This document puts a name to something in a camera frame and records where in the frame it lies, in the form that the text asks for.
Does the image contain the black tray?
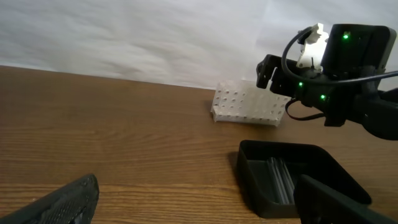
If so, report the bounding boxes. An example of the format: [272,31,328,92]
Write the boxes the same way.
[236,139,373,220]

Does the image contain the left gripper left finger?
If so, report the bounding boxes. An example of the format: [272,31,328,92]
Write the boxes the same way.
[0,173,100,224]

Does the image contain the white test tube rack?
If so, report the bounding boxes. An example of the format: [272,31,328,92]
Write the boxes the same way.
[210,79,292,127]

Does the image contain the black cable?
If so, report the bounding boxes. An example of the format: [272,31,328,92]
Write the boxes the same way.
[280,26,398,87]

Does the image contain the clear test tube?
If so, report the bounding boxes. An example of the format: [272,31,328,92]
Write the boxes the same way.
[266,157,285,205]
[278,157,296,205]

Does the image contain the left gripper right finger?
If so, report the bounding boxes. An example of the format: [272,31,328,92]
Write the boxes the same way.
[293,174,398,224]

